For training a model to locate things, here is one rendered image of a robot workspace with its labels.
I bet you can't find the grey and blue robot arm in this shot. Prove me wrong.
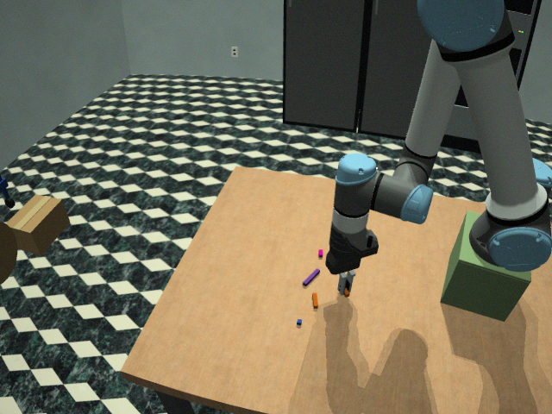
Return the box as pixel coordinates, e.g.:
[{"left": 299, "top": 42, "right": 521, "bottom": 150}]
[{"left": 334, "top": 0, "right": 552, "bottom": 272}]

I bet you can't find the purple rod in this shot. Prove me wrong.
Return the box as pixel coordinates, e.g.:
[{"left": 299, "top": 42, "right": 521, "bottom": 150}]
[{"left": 303, "top": 269, "right": 320, "bottom": 286}]

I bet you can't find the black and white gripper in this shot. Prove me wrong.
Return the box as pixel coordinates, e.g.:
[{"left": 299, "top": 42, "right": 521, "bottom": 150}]
[{"left": 325, "top": 207, "right": 379, "bottom": 295}]

